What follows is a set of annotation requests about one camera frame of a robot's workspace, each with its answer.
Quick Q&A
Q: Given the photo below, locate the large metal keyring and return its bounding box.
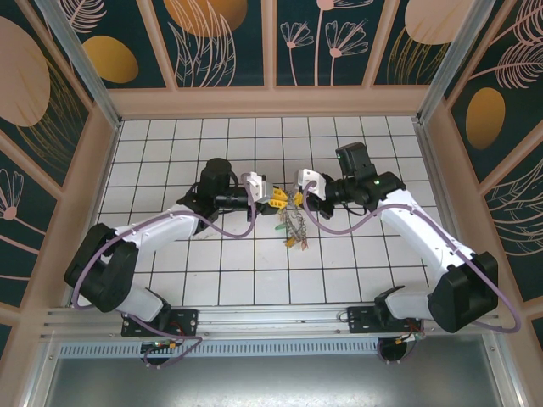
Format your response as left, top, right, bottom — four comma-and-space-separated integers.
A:
275, 190, 313, 252

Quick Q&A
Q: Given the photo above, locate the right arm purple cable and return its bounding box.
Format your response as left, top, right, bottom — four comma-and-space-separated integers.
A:
301, 180, 522, 336

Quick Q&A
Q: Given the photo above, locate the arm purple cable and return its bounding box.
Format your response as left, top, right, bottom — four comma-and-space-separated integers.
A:
301, 180, 522, 336
70, 171, 255, 369

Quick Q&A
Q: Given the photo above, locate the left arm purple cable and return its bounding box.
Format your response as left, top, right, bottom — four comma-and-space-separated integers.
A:
70, 171, 255, 369

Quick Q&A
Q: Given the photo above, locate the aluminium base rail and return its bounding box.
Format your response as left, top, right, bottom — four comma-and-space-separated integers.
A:
40, 303, 501, 340

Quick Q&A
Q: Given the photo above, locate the aluminium frame post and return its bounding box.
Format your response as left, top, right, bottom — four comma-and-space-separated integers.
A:
33, 0, 124, 131
415, 0, 508, 125

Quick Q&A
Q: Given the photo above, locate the grey slotted cable duct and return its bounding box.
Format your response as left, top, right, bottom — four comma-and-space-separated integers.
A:
59, 341, 489, 358

